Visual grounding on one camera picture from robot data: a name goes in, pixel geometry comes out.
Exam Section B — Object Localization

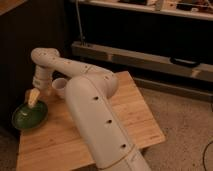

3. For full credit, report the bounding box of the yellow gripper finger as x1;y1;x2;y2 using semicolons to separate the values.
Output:
28;88;40;108

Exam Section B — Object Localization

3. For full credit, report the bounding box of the green ceramic bowl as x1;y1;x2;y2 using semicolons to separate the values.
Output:
11;101;48;130

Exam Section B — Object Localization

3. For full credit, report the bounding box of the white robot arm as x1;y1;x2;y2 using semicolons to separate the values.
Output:
31;48;151;171

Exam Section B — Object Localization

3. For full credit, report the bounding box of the white paper cup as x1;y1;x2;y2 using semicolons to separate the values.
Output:
52;78;68;99

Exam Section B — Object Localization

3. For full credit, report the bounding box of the dark cabinet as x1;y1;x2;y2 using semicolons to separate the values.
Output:
0;0;69;137

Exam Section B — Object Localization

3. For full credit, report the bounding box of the metal pole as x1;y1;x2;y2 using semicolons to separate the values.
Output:
75;0;84;45

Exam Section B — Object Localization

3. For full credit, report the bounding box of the upper white shelf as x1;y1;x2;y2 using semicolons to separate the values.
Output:
70;0;213;21

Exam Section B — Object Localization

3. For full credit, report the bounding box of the black handle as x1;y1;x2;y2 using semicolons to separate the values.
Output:
169;57;201;68

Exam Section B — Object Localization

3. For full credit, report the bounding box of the grey metal shelf rail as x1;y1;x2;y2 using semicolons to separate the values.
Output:
71;41;213;82

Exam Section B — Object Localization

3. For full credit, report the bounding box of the black cable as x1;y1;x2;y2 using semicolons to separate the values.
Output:
201;96;213;170

